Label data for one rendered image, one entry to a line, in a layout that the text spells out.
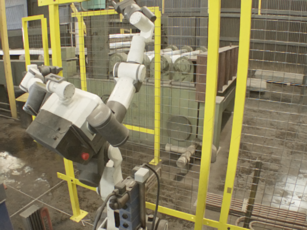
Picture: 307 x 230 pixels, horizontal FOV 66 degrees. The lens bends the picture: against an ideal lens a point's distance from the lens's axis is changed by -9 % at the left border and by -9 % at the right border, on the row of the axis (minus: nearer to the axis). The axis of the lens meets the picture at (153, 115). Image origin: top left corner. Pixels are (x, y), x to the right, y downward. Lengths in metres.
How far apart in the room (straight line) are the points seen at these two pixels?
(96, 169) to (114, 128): 0.39
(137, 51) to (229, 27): 11.17
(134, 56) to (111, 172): 0.70
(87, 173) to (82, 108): 0.41
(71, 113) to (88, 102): 0.08
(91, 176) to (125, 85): 0.52
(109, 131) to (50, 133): 0.25
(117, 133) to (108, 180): 0.62
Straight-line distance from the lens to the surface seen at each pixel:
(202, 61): 3.06
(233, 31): 12.24
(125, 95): 1.06
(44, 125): 1.12
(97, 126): 0.97
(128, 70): 1.13
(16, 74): 5.46
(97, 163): 1.32
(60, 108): 1.13
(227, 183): 1.58
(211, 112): 1.42
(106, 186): 1.63
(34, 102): 1.28
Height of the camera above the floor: 1.60
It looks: 19 degrees down
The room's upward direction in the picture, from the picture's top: straight up
